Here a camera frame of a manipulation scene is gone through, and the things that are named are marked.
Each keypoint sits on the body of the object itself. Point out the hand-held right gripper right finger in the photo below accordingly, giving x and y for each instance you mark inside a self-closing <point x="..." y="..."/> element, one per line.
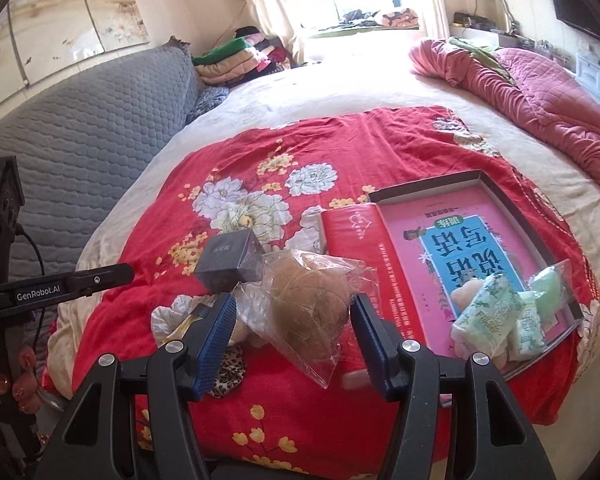
<point x="370" y="350"/>

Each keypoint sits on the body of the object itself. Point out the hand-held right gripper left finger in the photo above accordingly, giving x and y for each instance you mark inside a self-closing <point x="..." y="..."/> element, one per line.
<point x="215" y="340"/>

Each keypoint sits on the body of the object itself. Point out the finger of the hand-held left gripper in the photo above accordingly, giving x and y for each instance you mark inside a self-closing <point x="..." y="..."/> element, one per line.
<point x="110" y="275"/>

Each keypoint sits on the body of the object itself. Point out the leopard print scrunchie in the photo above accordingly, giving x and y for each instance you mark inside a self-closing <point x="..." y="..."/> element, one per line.
<point x="230" y="370"/>

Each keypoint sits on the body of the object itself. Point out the bagged brown puff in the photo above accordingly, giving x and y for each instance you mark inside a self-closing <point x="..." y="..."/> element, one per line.
<point x="305" y="300"/>

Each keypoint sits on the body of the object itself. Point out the red cardboard box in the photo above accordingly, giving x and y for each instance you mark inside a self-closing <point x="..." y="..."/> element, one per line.
<point x="360" y="240"/>

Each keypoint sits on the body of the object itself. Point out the green tissue packet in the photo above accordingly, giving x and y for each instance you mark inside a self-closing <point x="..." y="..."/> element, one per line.
<point x="485" y="315"/>

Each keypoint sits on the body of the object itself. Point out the white tissue packet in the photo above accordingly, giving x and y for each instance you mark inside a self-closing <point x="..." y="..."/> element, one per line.
<point x="527" y="330"/>

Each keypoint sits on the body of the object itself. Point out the bagged green sponge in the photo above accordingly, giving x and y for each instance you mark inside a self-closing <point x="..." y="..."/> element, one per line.
<point x="550" y="290"/>

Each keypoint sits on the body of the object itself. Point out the person's left hand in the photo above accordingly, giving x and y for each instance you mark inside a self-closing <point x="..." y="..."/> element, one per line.
<point x="25" y="380"/>

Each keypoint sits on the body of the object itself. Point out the white floral scrunchie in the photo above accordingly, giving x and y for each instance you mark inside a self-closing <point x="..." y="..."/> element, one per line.
<point x="172" y="317"/>

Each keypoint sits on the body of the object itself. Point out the dark cardboard box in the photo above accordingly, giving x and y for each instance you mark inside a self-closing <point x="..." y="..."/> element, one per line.
<point x="230" y="260"/>

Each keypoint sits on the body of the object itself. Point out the pink and blue book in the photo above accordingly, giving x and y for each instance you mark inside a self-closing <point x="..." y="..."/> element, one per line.
<point x="430" y="240"/>

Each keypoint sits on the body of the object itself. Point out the grey quilted headboard cover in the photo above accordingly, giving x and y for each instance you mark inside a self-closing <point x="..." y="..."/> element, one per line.
<point x="105" y="135"/>

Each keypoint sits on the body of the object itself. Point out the red floral blanket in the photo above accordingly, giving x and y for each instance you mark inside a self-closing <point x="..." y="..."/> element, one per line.
<point x="330" y="160"/>

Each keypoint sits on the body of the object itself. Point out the dark patterned pillow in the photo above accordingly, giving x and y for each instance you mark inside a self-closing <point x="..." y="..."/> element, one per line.
<point x="207" y="102"/>

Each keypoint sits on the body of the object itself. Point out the pile of folded clothes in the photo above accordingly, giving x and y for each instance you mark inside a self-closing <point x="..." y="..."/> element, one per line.
<point x="235" y="57"/>

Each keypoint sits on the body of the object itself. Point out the cream bed sheet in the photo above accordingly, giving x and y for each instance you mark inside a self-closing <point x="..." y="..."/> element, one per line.
<point x="355" y="85"/>

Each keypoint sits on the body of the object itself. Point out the pink quilt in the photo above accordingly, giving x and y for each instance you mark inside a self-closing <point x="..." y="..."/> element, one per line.
<point x="545" y="100"/>

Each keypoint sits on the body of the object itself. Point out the green cloth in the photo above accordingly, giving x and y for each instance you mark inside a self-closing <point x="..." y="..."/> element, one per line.
<point x="480" y="55"/>

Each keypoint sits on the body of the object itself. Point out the clothes on windowsill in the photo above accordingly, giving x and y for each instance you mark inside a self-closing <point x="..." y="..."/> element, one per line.
<point x="385" y="17"/>

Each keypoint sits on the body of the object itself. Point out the cluttered dressing table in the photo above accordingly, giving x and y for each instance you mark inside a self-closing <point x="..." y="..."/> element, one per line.
<point x="525" y="40"/>

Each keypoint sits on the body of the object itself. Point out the white drawer unit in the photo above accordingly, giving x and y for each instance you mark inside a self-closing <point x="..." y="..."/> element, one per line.
<point x="597" y="80"/>

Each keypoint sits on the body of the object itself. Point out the black television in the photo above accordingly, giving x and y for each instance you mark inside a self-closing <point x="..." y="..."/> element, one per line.
<point x="575" y="5"/>

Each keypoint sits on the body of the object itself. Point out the blossom wall mural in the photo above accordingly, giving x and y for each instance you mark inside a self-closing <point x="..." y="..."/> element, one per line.
<point x="70" y="10"/>

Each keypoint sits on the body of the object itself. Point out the curved frame mirror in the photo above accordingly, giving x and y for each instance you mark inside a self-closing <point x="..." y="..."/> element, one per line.
<point x="505" y="5"/>

